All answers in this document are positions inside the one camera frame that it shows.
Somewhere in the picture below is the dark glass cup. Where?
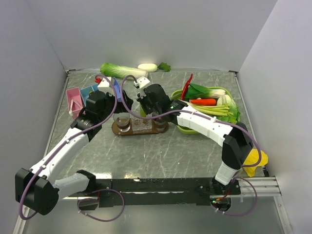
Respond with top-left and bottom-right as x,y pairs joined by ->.
154,117 -> 168,133

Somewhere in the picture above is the frosted clear glass cup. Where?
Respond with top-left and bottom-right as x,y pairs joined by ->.
113,112 -> 130,132

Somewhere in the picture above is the clear textured plastic holder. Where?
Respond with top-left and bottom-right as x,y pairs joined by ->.
131,118 -> 153,134

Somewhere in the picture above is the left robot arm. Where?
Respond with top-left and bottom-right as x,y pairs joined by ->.
15,90 -> 133,215

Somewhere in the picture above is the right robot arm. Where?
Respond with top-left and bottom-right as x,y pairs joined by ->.
134,81 -> 254,194

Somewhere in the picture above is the yellow cabbage by arm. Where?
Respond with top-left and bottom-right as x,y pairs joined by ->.
243,149 -> 269,177

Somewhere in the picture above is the brown wooden tray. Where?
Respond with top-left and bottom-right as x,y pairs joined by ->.
112,118 -> 169,136

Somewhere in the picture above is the teal drawer box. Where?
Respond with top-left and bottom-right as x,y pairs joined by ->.
80,83 -> 98,105

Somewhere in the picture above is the green plastic vegetable basket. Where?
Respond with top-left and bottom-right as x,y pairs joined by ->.
170,86 -> 241,135

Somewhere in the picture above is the purple drawer box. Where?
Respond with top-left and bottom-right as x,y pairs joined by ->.
112,77 -> 121,102

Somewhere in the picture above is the pink drawer box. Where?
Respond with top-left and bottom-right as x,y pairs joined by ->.
66,87 -> 84,119

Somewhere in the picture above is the red chili pepper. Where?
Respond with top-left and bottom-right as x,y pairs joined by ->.
181,73 -> 193,100

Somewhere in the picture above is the white daikon radish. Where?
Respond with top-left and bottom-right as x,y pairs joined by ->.
138,62 -> 171,72

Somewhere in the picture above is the bok choy in basket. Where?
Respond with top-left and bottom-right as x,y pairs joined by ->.
184,83 -> 226,99

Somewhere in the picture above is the napa cabbage on table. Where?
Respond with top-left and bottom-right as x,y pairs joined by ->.
100,62 -> 148,79

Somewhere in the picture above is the orange carrot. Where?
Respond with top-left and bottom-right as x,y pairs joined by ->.
190,98 -> 217,106

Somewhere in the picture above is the white celery stalk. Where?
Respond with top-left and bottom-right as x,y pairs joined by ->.
189,103 -> 240,124

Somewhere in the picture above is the napa cabbage in basket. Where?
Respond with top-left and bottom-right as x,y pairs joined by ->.
216,95 -> 240,124

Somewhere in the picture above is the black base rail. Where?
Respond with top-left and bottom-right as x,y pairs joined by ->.
71,177 -> 241,208

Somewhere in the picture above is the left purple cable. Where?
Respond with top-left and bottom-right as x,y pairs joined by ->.
19,74 -> 126,222

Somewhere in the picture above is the aluminium frame rail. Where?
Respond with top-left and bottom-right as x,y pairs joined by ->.
14,177 -> 281,234

